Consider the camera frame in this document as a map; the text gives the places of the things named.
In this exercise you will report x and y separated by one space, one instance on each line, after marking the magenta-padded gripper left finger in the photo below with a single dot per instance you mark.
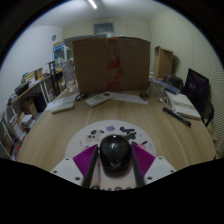
81 163

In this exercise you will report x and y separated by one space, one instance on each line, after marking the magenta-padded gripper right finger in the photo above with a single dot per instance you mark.
150 163

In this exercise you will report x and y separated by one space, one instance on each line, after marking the black computer mouse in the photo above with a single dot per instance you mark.
115 155

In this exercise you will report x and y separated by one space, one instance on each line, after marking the white printed mouse pad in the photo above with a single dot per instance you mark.
110 128

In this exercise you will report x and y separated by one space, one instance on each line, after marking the black marker pen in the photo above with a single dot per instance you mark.
176 116

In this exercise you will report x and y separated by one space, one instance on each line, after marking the flat white device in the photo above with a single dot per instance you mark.
62 107

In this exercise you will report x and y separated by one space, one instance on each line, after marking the white remote control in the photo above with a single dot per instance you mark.
99 99

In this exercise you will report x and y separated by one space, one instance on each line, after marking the open white notebook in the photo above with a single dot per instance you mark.
184 105

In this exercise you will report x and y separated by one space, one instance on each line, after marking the small black object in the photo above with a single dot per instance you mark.
144 96

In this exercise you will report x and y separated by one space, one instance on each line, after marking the stack of books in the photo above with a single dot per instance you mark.
27 120

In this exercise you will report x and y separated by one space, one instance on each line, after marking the black bin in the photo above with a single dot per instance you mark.
39 102

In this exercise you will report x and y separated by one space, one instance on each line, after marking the clear plastic container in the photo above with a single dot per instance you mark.
156 89

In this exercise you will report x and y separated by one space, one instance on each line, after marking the cardboard box under desk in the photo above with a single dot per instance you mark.
28 107

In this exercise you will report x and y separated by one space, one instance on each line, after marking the clear water jug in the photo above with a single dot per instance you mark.
69 76

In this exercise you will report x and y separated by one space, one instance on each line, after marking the black tripod stand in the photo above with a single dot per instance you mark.
53 78

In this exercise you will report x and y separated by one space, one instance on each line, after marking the wooden side desk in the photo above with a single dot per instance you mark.
30 88

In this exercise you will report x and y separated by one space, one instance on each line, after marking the large brown cardboard box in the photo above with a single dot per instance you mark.
100 65

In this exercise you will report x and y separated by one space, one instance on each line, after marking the blue and white cabinet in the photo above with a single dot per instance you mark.
60 51

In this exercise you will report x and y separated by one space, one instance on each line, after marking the frosted window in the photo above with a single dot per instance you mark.
103 29

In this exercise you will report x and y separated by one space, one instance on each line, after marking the ceiling tube light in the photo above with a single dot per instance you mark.
92 4

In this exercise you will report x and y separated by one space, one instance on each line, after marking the round wall clock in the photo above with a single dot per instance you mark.
54 37

